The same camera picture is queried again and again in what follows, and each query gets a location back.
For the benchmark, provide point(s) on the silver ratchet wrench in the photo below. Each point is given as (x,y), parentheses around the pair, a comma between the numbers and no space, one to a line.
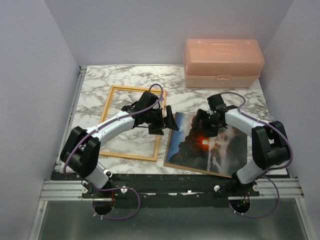
(108,172)

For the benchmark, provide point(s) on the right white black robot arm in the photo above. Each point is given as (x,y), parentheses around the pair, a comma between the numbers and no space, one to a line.
(271,149)

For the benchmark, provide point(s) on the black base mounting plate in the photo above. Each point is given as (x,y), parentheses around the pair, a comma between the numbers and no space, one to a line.
(127,191)

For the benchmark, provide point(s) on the sunset landscape photo print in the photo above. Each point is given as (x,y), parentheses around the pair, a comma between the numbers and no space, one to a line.
(232,142)

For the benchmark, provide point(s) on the aluminium extrusion rail front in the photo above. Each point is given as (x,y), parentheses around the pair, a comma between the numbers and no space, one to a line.
(58,190)

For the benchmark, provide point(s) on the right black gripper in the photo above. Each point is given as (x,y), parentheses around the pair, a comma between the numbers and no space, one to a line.
(202,114)

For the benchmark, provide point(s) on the aluminium extrusion rail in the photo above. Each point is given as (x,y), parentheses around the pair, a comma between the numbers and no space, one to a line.
(58,190)
(70,118)

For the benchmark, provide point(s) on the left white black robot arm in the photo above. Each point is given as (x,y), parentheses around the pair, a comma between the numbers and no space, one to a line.
(82,148)

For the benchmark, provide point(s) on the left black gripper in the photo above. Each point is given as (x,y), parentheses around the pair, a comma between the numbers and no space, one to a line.
(169,120)

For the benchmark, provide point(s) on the orange wooden picture frame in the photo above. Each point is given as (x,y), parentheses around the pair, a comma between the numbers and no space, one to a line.
(103,117)

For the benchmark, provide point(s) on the brown cardboard backing board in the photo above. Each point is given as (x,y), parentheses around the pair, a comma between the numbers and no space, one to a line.
(192,153)

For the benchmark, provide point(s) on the aluminium extrusion rail left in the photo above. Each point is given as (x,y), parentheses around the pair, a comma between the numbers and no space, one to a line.
(70,118)

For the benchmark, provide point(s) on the pink translucent plastic box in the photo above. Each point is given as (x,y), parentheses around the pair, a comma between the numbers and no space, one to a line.
(222,63)

